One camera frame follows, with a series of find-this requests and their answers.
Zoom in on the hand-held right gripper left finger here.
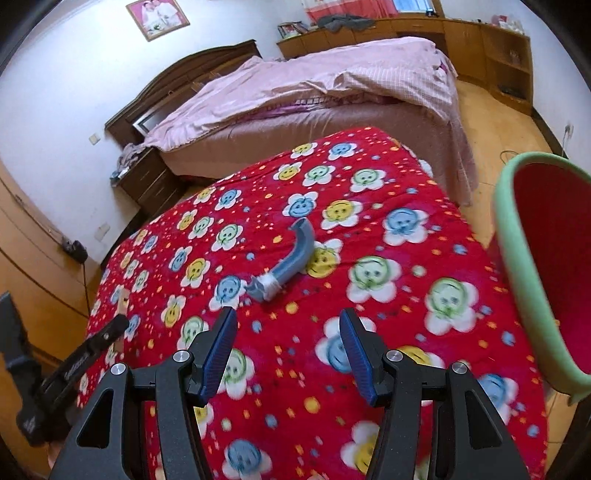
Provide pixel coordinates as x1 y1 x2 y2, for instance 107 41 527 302
48 307 238 480

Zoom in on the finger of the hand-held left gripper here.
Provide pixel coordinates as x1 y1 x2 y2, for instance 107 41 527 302
39 316 130 407
0 293 51 446

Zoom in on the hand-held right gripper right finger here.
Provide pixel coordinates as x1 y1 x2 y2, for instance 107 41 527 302
338 308 532 480

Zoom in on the blue-grey curved tube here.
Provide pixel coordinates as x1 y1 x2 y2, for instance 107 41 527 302
245 218 317 304

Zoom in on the red smiley flower blanket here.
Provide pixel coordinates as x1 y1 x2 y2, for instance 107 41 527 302
74 126 552 480

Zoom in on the wooden wardrobe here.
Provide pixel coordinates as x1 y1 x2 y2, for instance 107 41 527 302
0 161 93 370

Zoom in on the dark wooden nightstand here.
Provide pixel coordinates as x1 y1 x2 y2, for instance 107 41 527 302
115 148 185 222

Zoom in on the pile of pink clothes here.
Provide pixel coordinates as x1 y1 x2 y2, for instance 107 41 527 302
115 142 151 171

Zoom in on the pink duvet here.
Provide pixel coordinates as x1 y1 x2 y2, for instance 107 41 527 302
143 37 478 206

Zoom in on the wooden bed with headboard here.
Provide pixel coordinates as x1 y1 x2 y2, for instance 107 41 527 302
105 39 478 208

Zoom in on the long low wooden cabinet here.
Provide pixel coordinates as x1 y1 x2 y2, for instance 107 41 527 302
277 11 534 116

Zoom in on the grey cloth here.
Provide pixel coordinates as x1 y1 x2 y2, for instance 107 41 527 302
318 14 375 33

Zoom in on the floral curtain with red hem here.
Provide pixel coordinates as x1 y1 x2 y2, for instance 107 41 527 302
302 0 398 24

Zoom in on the wooden framed window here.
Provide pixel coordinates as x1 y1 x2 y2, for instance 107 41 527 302
392 0 439 14

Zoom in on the framed wall portrait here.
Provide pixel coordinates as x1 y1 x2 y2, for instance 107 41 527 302
126 0 191 42

